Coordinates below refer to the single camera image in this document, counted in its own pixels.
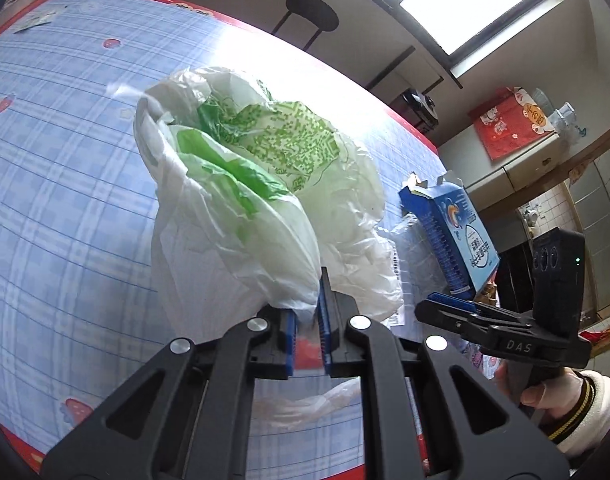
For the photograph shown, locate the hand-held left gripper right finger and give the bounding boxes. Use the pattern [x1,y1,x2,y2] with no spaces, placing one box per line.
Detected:
[317,266,571,480]

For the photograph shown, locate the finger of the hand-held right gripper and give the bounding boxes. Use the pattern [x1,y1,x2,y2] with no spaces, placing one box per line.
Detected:
[414,291,533,346]

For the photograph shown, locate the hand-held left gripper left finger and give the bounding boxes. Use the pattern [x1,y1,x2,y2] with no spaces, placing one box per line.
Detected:
[40,305,301,480]

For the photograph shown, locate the blue carton box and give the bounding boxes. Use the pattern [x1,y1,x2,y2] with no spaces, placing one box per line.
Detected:
[399,172,501,298]

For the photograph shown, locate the white green plastic bag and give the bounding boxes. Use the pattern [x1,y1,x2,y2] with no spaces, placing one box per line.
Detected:
[133,66,405,338]

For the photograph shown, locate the person's right forearm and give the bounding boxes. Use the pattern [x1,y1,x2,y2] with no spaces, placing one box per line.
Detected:
[545,370,610,461]

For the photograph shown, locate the person's right hand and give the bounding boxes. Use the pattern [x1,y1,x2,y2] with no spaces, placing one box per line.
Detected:
[494,360,586,421]

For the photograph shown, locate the white refrigerator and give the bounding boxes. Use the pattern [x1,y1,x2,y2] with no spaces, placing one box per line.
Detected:
[437,125,586,218]

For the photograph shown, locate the red printed cloth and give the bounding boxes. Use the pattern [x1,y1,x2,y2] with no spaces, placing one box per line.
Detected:
[468,86,556,161]

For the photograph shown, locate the clear plastic containers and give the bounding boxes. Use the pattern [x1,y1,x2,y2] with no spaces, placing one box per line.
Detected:
[532,87,586,136]

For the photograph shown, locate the black chair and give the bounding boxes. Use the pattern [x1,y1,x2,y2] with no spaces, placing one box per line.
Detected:
[272,0,340,53]

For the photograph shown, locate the small white card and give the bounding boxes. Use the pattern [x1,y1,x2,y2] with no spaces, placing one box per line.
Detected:
[15,7,68,33]

